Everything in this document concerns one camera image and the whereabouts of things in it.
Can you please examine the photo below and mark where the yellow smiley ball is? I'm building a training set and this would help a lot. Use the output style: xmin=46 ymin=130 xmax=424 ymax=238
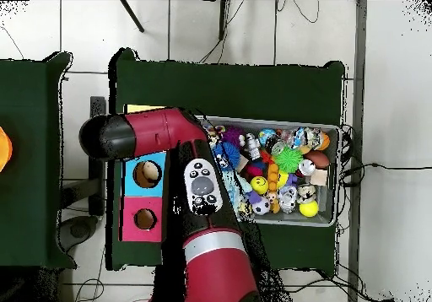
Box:
xmin=250 ymin=175 xmax=270 ymax=196

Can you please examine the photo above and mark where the wooden box with three holes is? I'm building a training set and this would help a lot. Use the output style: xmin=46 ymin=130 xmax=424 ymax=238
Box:
xmin=118 ymin=104 xmax=169 ymax=243

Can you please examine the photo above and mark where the silver mesh bin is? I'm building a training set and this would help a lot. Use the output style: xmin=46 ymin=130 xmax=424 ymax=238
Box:
xmin=198 ymin=114 xmax=342 ymax=228

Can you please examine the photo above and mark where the blue spiky ball with eyes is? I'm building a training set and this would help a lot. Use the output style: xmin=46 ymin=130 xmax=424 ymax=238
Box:
xmin=213 ymin=142 xmax=242 ymax=171

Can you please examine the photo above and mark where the polka dot cloth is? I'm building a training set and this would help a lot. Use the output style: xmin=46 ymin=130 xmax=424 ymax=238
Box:
xmin=205 ymin=124 xmax=226 ymax=140

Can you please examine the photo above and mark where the purple spiky toy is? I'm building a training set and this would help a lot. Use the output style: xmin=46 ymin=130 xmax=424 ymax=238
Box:
xmin=222 ymin=127 xmax=245 ymax=148

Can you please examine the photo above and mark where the light blue knitted cloth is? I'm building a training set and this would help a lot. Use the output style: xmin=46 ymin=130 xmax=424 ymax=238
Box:
xmin=224 ymin=170 xmax=253 ymax=212

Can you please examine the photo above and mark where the black and white soccer ball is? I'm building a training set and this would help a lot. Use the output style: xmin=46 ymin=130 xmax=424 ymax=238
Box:
xmin=251 ymin=197 xmax=272 ymax=216

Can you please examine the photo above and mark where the dark green table cloth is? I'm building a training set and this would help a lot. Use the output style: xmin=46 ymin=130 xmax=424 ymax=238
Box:
xmin=105 ymin=46 xmax=346 ymax=272

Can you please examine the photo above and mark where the green spiky ball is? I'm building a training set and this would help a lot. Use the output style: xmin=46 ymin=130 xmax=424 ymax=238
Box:
xmin=274 ymin=146 xmax=304 ymax=174

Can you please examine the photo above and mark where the black stand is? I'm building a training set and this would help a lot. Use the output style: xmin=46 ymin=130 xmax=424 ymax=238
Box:
xmin=60 ymin=95 xmax=108 ymax=217

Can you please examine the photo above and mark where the black tripod leg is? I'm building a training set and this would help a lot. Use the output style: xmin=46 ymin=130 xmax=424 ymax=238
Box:
xmin=120 ymin=0 xmax=145 ymax=33
xmin=218 ymin=0 xmax=231 ymax=42

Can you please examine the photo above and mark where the grey round floor base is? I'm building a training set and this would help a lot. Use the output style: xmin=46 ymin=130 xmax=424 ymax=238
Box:
xmin=56 ymin=214 xmax=100 ymax=253

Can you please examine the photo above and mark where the green covered side table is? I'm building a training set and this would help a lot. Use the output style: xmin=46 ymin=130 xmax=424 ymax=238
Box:
xmin=0 ymin=51 xmax=78 ymax=270

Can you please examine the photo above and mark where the orange object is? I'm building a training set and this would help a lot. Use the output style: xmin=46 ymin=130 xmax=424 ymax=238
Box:
xmin=0 ymin=126 xmax=14 ymax=173

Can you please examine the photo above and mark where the black cable bundle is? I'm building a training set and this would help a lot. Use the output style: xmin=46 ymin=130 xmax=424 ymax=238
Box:
xmin=338 ymin=124 xmax=432 ymax=235

